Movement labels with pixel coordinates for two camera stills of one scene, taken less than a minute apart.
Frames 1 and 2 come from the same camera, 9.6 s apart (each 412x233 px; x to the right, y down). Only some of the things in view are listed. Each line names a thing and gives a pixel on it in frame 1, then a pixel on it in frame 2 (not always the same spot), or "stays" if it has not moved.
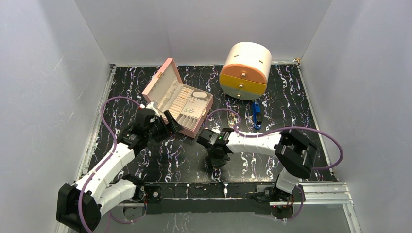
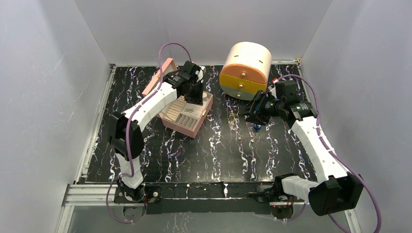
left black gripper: (166, 129) -> (198, 100)
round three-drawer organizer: (245, 74) stays
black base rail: (219, 197) stays
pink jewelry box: (186, 108) stays
